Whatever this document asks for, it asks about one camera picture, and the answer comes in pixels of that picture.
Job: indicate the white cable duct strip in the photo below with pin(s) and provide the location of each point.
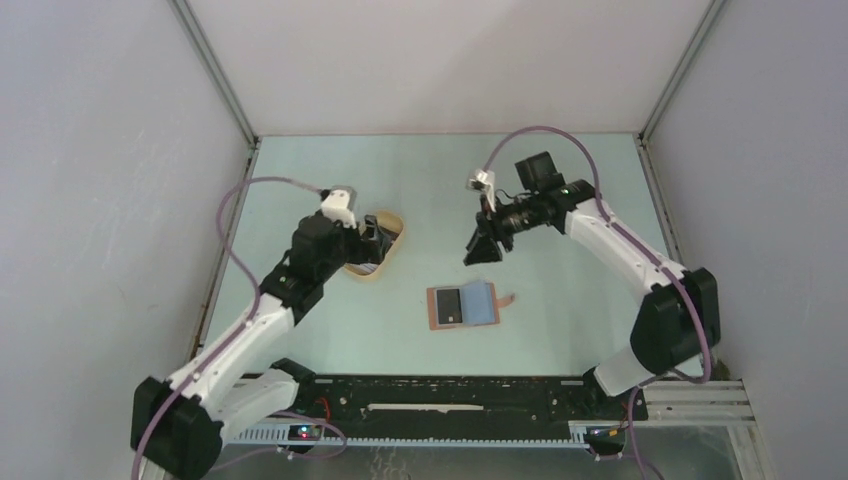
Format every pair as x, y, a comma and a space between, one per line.
302, 434

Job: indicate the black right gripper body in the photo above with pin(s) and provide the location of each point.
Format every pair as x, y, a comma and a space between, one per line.
512, 218

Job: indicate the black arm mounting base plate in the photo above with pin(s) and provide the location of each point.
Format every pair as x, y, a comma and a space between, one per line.
481, 406

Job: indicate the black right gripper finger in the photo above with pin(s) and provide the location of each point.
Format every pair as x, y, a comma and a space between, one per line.
498, 245
480, 248

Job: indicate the pink leather card holder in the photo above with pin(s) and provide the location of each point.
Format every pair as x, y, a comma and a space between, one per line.
481, 305

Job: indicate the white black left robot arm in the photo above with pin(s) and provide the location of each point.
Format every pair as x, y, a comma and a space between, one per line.
180, 425

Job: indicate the beige oval card tray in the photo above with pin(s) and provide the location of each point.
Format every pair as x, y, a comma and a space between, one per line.
394, 228

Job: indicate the silver VIP card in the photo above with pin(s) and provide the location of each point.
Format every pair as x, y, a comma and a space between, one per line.
363, 269

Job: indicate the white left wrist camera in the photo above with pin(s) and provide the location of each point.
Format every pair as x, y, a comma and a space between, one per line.
337, 205

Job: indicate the black card in holder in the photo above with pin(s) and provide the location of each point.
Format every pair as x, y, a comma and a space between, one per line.
448, 307

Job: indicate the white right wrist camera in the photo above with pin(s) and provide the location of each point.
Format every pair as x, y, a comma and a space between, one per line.
483, 182

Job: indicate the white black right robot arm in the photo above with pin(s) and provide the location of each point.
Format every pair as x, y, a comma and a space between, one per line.
678, 316

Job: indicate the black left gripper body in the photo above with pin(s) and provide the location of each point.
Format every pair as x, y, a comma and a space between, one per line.
356, 250

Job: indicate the aluminium frame rail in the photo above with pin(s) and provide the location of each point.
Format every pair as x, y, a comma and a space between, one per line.
668, 403

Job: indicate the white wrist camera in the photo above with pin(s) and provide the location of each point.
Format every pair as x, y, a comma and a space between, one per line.
483, 182
337, 205

